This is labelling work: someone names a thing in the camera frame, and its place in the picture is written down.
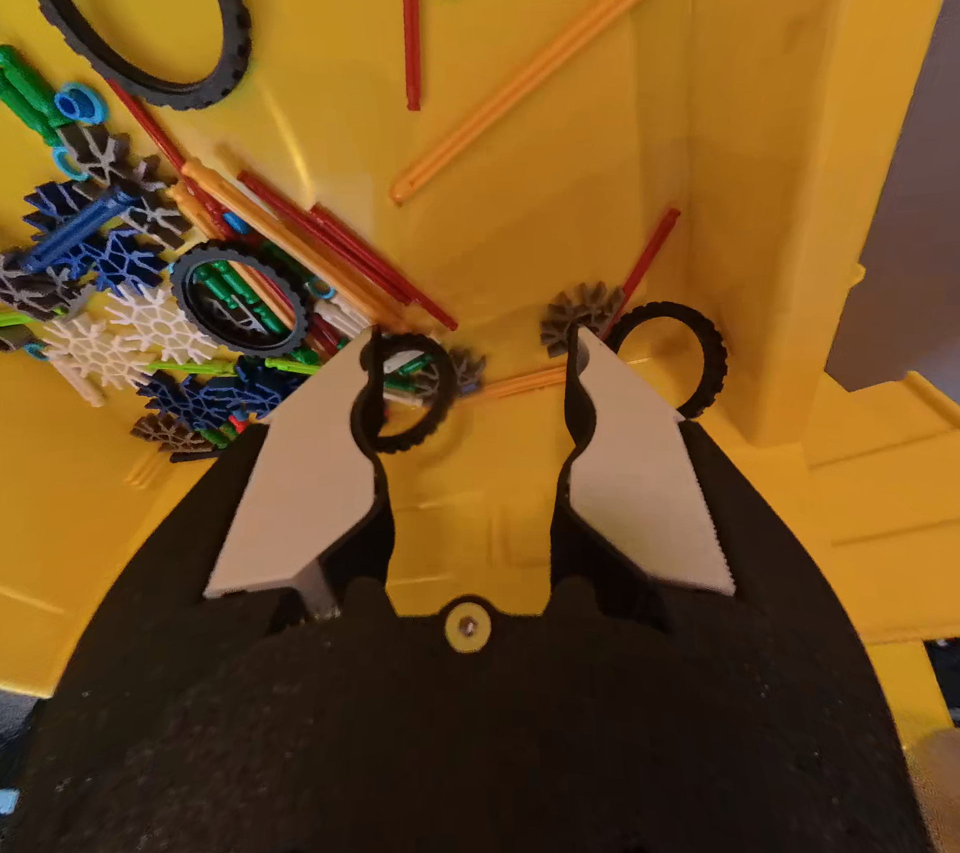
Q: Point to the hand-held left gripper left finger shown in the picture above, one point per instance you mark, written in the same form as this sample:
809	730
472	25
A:
293	508

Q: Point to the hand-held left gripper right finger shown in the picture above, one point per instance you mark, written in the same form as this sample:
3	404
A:
645	493

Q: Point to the pile of coloured rods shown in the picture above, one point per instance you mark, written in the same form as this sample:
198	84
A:
345	261

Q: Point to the grey snowflake connector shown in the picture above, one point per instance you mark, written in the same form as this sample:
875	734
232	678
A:
578	321

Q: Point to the large black rubber tyre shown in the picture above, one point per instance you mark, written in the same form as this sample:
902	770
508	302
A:
237	6

